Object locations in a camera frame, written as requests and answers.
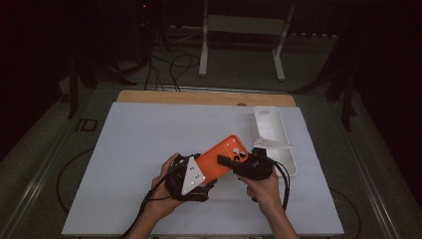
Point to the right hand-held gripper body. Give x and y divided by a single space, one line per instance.
255 167

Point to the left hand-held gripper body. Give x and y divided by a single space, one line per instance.
192 174

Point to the orange phone case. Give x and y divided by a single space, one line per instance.
212 162

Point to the long white plastic tray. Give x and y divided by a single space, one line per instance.
270 126

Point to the person's right hand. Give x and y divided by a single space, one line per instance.
265 192

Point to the person's left hand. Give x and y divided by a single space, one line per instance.
161 195

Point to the white work mat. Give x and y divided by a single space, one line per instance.
132 149

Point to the black tripod stand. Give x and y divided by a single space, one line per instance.
81 71
346 96

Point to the black equipment stand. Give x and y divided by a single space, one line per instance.
146 33

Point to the white power strip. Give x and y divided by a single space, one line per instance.
315 35

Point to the metal floor rail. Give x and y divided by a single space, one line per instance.
33 189
371 189

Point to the black square floor frame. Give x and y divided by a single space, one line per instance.
78 125

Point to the white metal stand frame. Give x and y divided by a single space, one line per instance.
245 25

